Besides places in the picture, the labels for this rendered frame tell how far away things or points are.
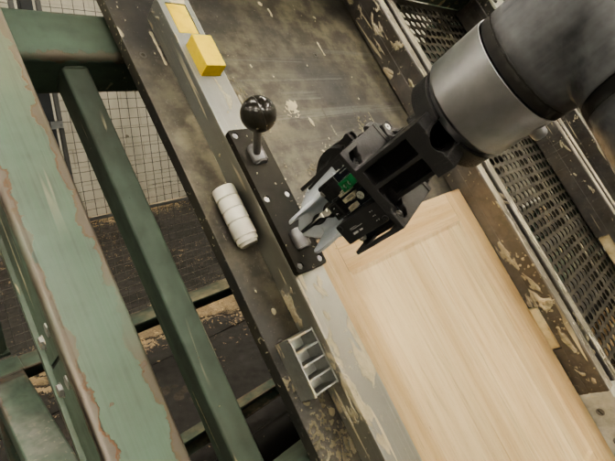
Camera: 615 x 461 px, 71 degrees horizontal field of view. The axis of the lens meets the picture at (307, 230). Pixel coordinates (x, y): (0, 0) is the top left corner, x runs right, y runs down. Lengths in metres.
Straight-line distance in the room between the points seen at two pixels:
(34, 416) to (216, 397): 0.78
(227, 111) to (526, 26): 0.41
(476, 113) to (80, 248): 0.34
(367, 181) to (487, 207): 0.61
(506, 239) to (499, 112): 0.64
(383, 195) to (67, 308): 0.27
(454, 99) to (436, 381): 0.46
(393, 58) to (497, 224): 0.39
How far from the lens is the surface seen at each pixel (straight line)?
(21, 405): 1.33
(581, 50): 0.26
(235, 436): 0.55
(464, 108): 0.28
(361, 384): 0.54
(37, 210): 0.44
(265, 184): 0.54
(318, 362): 0.54
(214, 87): 0.61
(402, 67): 0.97
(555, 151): 1.43
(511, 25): 0.28
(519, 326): 0.88
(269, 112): 0.45
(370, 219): 0.33
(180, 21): 0.67
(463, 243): 0.84
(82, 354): 0.40
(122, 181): 0.59
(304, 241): 0.52
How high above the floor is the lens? 1.54
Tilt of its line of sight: 20 degrees down
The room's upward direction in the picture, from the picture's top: straight up
